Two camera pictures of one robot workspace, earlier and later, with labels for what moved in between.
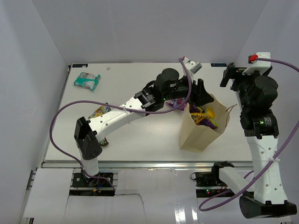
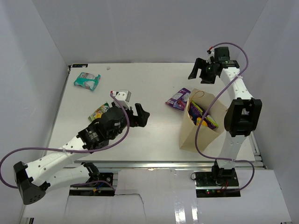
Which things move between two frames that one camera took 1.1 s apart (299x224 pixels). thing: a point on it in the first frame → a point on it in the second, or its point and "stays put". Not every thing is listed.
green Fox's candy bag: (101, 111) stays put
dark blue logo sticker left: (80, 65) stays put
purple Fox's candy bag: (176, 102) stays put
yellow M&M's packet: (209, 113) → (203, 123)
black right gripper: (231, 73) → (201, 64)
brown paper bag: (195, 137) stays put
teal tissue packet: (88, 80) stays put
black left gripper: (198, 94) → (140, 120)
